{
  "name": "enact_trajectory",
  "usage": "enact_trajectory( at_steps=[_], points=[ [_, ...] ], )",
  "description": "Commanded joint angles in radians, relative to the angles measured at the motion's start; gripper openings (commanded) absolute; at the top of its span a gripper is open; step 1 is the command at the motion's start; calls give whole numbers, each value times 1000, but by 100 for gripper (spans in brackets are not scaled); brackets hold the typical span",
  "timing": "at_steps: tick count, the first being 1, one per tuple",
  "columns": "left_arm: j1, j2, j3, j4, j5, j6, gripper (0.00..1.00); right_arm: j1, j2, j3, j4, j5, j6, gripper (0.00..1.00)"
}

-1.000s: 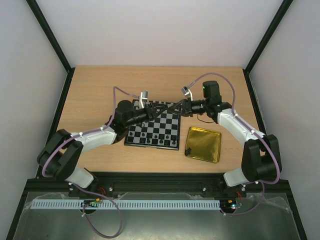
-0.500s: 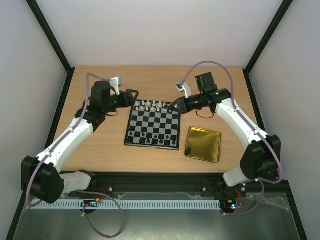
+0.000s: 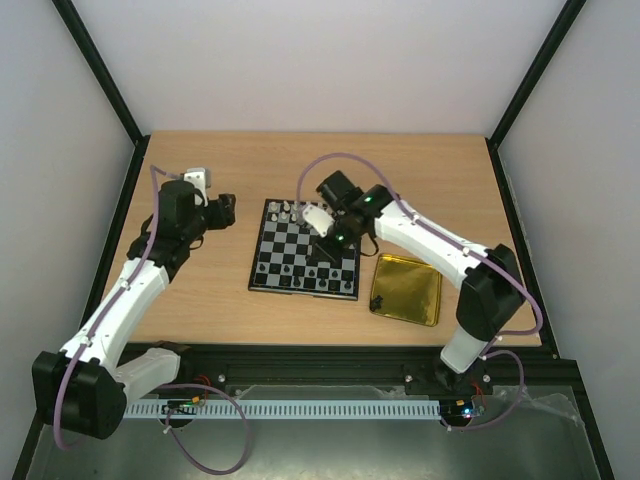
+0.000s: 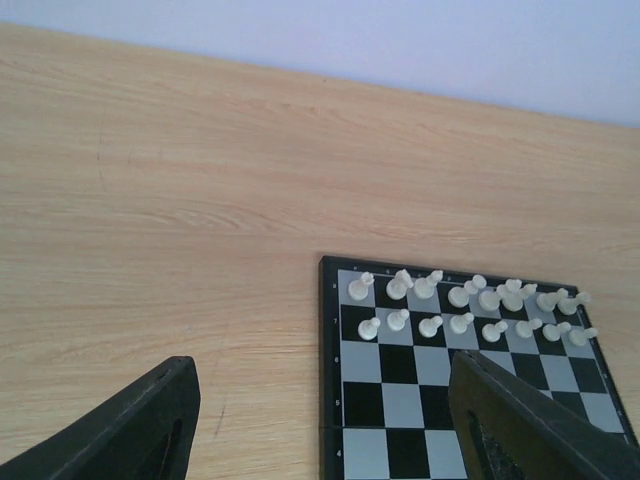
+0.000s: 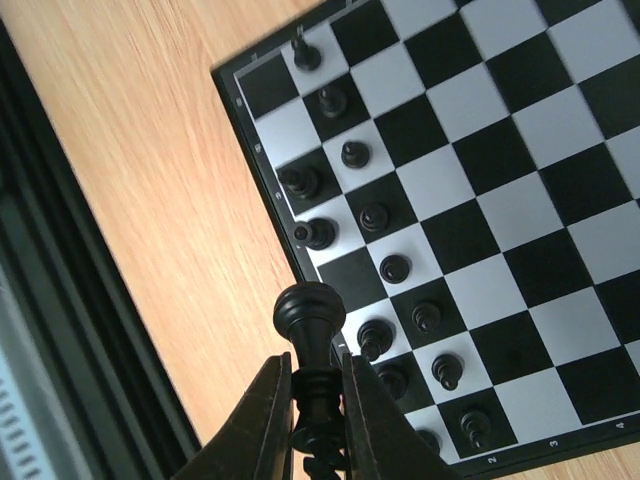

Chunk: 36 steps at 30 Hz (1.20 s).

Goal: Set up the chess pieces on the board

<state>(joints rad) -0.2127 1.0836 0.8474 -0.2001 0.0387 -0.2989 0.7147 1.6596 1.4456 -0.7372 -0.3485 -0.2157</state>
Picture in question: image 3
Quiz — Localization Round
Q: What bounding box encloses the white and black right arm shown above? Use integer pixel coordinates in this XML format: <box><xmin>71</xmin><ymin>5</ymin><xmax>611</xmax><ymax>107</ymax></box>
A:
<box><xmin>302</xmin><ymin>171</ymin><xmax>524</xmax><ymax>392</ymax></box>

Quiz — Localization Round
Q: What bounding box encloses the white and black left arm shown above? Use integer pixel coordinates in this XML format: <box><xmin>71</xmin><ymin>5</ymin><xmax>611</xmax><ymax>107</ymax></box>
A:
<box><xmin>32</xmin><ymin>177</ymin><xmax>236</xmax><ymax>439</ymax></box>

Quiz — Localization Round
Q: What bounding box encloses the white chess piece row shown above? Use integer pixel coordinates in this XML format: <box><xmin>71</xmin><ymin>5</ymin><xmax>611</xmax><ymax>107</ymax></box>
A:
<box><xmin>266</xmin><ymin>200</ymin><xmax>306</xmax><ymax>225</ymax></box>

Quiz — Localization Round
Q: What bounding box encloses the black and grey chessboard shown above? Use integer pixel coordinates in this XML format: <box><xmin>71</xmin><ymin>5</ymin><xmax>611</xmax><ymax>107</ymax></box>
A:
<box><xmin>248</xmin><ymin>199</ymin><xmax>360</xmax><ymax>301</ymax></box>

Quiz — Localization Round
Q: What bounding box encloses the black knight in tray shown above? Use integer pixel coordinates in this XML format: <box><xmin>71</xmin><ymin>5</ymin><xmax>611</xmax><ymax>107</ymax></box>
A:
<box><xmin>369</xmin><ymin>295</ymin><xmax>383</xmax><ymax>311</ymax></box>

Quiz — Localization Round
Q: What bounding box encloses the gold rectangular tray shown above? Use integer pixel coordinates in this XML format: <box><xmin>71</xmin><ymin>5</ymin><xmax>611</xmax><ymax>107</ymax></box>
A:
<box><xmin>369</xmin><ymin>253</ymin><xmax>443</xmax><ymax>327</ymax></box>

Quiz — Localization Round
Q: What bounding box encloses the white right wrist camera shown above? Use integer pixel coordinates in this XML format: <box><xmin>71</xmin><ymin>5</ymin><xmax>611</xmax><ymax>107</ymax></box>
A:
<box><xmin>302</xmin><ymin>204</ymin><xmax>335</xmax><ymax>238</ymax></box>

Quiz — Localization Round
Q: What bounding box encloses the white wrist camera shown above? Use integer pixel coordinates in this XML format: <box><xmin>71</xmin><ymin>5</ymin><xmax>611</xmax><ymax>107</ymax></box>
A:
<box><xmin>182</xmin><ymin>167</ymin><xmax>212</xmax><ymax>207</ymax></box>
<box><xmin>302</xmin><ymin>204</ymin><xmax>335</xmax><ymax>238</ymax></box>

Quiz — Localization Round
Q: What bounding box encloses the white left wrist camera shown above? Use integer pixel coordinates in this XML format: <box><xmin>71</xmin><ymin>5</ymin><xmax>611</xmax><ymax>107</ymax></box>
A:
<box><xmin>182</xmin><ymin>167</ymin><xmax>212</xmax><ymax>207</ymax></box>

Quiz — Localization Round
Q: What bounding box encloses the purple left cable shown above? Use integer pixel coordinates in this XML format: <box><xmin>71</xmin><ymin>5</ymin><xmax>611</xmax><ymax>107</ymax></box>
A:
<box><xmin>52</xmin><ymin>164</ymin><xmax>250</xmax><ymax>477</ymax></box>

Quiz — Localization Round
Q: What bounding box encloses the purple cable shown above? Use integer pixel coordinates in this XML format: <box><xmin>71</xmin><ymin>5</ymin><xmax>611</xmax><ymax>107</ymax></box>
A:
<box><xmin>297</xmin><ymin>152</ymin><xmax>545</xmax><ymax>432</ymax></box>
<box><xmin>52</xmin><ymin>164</ymin><xmax>250</xmax><ymax>477</ymax></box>

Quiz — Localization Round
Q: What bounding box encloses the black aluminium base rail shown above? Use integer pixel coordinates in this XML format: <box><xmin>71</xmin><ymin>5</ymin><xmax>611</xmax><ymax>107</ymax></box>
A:
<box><xmin>189</xmin><ymin>343</ymin><xmax>581</xmax><ymax>399</ymax></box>

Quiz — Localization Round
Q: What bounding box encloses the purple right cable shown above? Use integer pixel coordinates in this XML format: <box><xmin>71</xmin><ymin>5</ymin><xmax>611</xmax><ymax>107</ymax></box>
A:
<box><xmin>297</xmin><ymin>152</ymin><xmax>545</xmax><ymax>432</ymax></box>

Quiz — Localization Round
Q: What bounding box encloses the slotted grey cable duct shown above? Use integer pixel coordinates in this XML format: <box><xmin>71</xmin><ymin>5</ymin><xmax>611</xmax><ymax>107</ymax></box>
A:
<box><xmin>122</xmin><ymin>397</ymin><xmax>442</xmax><ymax>422</ymax></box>

